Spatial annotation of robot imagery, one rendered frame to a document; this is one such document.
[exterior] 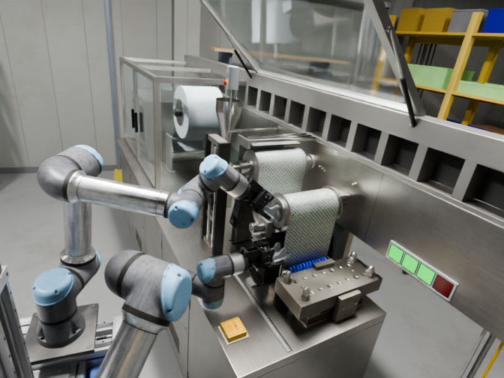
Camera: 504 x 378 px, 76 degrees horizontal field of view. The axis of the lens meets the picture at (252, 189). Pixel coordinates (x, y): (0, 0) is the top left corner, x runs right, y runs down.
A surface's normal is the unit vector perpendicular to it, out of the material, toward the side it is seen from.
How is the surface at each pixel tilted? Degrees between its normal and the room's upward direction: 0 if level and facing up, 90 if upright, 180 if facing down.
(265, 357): 0
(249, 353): 0
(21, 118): 90
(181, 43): 90
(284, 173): 92
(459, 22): 90
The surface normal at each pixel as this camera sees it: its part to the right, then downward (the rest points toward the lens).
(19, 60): 0.33, 0.42
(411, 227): -0.87, 0.11
